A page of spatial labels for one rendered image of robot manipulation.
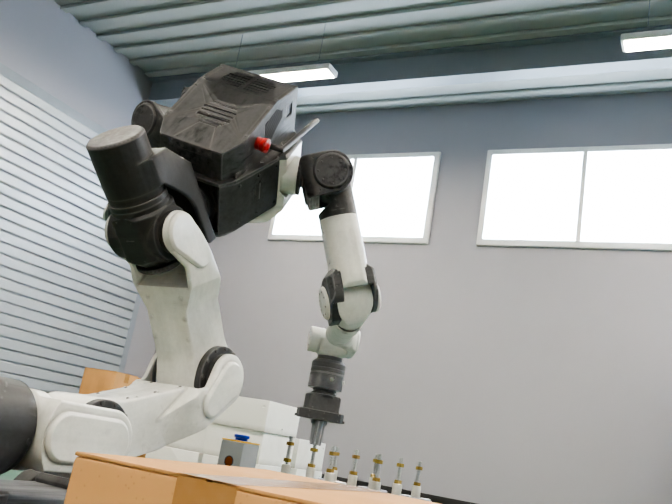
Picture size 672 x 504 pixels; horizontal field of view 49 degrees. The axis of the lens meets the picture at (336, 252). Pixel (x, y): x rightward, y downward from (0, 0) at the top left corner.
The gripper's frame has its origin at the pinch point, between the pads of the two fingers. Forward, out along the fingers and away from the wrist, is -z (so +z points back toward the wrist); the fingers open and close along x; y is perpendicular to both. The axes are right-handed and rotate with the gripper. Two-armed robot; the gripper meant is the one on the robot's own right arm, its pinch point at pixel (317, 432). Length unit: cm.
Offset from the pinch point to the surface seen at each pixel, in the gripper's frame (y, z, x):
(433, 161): -470, 298, -240
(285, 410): -257, 15, -68
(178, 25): -487, 360, 39
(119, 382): -368, 17, 23
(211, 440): -270, -10, -30
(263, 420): -245, 6, -52
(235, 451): -4.8, -7.9, 18.6
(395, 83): -404, 331, -159
